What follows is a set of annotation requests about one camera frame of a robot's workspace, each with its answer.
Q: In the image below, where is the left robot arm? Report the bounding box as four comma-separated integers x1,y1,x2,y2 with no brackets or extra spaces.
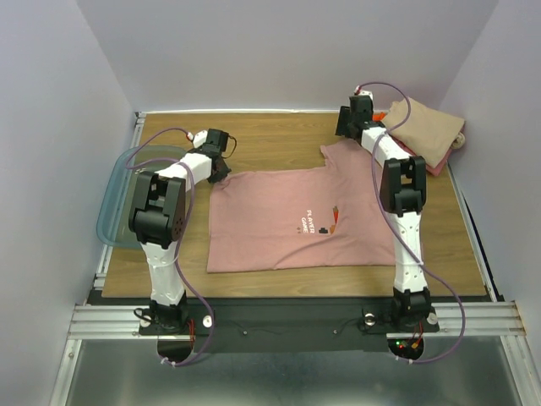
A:
128,129,234,334

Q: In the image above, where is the clear teal plastic bin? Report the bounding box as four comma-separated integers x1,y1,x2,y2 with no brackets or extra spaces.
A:
96,145,186,250

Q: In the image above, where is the aluminium frame rail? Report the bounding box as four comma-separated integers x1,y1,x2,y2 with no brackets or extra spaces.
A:
67,302,161,339

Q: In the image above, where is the folded beige t-shirt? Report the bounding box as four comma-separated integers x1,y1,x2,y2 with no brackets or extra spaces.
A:
382,98,466,167

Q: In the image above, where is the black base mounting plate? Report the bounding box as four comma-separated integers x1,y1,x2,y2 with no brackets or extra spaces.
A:
135,297,440,354

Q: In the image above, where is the pink printed t-shirt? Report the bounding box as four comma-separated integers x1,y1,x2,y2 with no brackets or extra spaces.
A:
207,140,395,273

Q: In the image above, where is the folded orange t-shirt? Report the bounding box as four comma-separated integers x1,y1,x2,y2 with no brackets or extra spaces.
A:
372,112,386,121

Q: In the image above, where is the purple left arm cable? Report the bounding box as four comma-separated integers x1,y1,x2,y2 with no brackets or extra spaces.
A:
124,126,238,368

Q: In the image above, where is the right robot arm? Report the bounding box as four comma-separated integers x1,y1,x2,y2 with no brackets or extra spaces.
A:
336,91,431,330

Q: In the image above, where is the cream cloth piece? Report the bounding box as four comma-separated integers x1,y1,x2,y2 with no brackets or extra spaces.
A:
451,132,466,150

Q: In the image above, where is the folded pink t-shirt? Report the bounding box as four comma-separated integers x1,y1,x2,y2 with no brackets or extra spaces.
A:
395,139,453,177

